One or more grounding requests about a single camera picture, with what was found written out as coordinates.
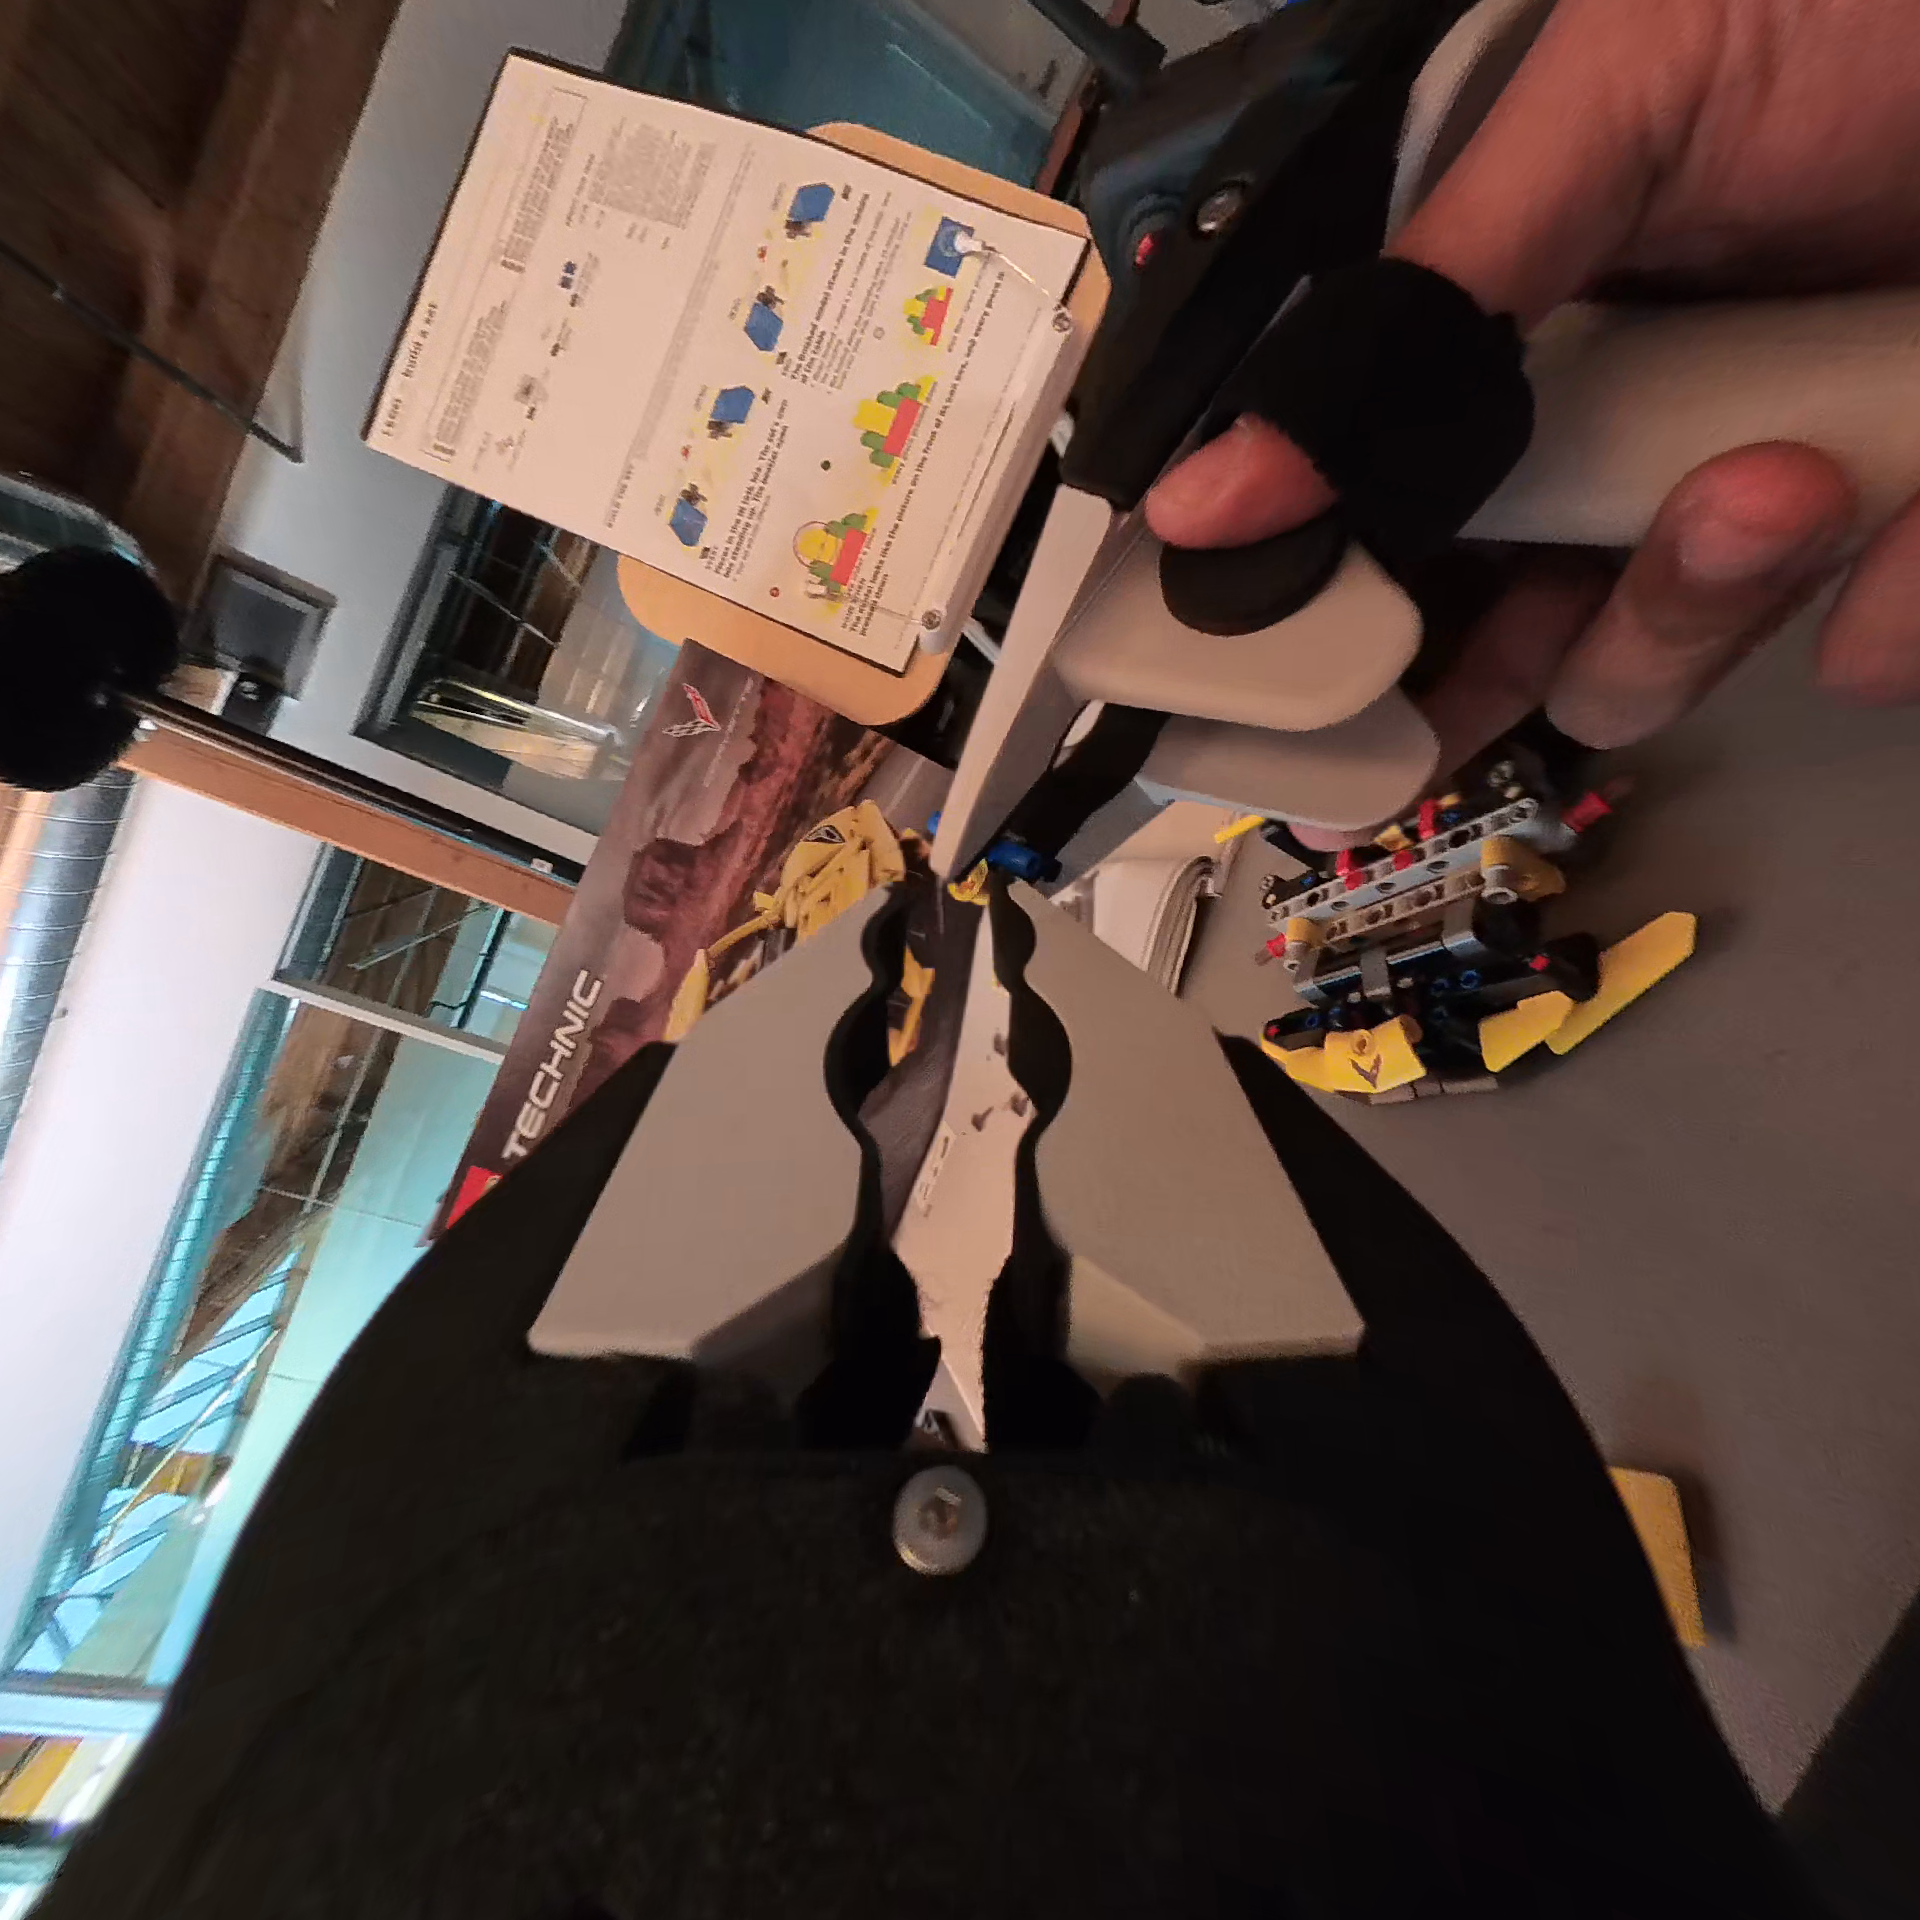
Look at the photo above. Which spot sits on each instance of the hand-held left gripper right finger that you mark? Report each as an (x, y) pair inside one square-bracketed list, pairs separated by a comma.
[(1202, 1184)]

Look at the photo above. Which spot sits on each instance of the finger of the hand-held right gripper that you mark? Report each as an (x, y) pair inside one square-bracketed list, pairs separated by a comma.
[(1036, 662), (1102, 780)]

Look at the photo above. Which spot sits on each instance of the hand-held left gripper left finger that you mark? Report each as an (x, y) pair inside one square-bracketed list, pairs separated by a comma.
[(704, 1184)]

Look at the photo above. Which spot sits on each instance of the black yellow lego car chassis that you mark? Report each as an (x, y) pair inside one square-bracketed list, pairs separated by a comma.
[(1424, 901)]

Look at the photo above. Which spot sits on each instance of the lego set box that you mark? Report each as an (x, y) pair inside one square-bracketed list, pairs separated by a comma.
[(704, 855)]

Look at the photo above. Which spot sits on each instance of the yellow curved lego panel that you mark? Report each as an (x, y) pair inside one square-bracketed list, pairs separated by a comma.
[(1659, 1560)]

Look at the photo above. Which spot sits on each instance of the person's right hand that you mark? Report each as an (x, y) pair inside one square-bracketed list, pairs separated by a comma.
[(1695, 135)]

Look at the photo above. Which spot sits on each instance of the open instruction booklet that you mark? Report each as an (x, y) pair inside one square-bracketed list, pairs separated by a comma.
[(960, 1172)]

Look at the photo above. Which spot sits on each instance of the printed instruction sheet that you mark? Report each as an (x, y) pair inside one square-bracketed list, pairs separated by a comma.
[(676, 346)]

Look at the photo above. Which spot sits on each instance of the silver ventilation duct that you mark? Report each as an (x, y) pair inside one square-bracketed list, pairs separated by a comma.
[(60, 932)]

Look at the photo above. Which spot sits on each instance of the black wall box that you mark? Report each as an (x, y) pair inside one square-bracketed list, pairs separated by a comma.
[(270, 629)]

